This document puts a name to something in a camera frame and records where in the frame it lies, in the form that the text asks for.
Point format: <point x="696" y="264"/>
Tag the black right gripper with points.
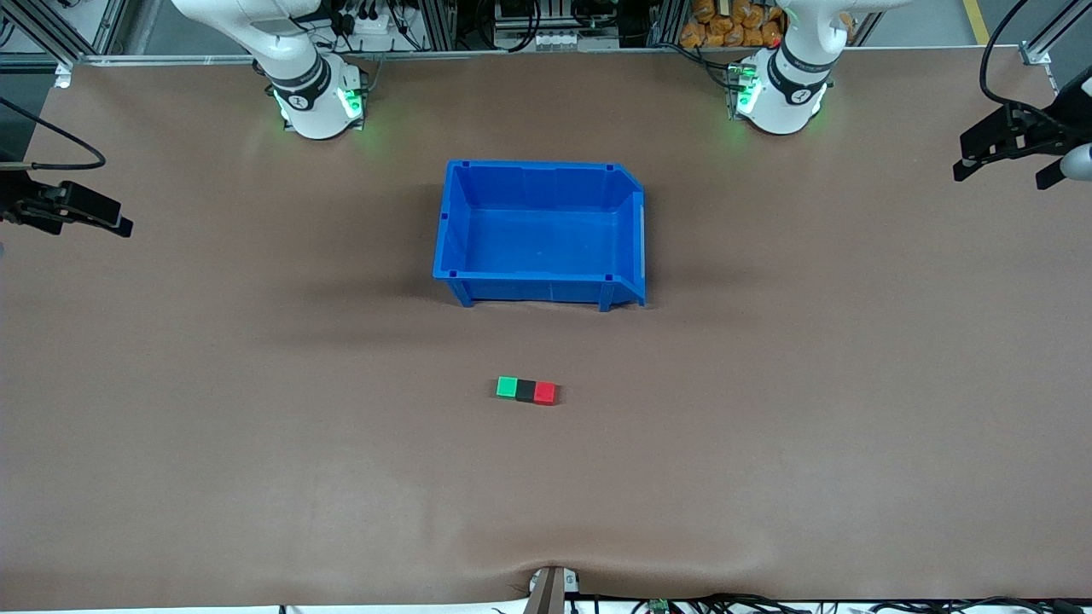
<point x="17" y="203"/>

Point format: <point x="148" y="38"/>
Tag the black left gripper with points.
<point x="1054" y="122"/>

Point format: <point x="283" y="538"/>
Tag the green cube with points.
<point x="507" y="387"/>

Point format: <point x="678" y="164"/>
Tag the red cube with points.
<point x="546" y="393"/>

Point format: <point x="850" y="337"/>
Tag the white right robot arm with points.
<point x="311" y="111"/>

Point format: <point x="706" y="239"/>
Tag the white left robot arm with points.
<point x="781" y="107"/>

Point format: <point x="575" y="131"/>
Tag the black cube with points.
<point x="526" y="391"/>

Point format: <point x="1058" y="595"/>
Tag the orange snack bags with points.
<point x="725" y="26"/>

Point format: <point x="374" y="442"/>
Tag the white power strip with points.
<point x="375" y="24"/>

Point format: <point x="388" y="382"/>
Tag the white terminal block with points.
<point x="576" y="40"/>

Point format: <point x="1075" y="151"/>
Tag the blue plastic storage bin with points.
<point x="537" y="239"/>

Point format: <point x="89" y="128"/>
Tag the black equipment box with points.
<point x="519" y="12"/>

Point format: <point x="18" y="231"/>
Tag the small green circuit board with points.
<point x="658" y="606"/>

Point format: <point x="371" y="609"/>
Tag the white corner bracket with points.
<point x="1036" y="55"/>
<point x="62" y="77"/>

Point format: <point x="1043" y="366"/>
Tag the aluminium frame profile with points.
<point x="43" y="38"/>
<point x="1058" y="26"/>

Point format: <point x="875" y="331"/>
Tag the aluminium table edge rail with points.
<point x="512" y="54"/>

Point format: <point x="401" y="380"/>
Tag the brown camera mount post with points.
<point x="546" y="593"/>

